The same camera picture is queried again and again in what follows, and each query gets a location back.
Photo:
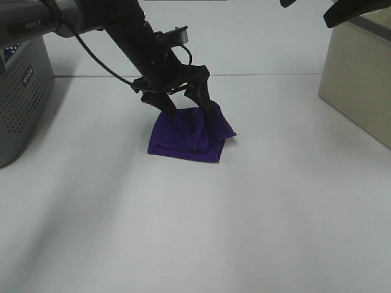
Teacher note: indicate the beige storage bin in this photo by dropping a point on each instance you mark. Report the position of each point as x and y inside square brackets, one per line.
[356, 75]

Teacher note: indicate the grey perforated laundry basket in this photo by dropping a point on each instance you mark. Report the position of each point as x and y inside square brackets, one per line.
[27, 80]

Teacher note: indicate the purple towel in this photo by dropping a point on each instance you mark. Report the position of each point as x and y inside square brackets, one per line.
[191, 134]

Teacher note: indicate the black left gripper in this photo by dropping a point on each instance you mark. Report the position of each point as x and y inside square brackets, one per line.
[163, 73]

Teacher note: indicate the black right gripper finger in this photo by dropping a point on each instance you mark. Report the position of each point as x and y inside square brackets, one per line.
[286, 3]
[345, 10]

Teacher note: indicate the blue cloth in basket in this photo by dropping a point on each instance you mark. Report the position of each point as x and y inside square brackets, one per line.
[8, 52]

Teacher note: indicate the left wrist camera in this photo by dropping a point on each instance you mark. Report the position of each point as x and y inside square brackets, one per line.
[173, 38]

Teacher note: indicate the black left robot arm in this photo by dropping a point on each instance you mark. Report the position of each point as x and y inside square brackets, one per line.
[123, 21]

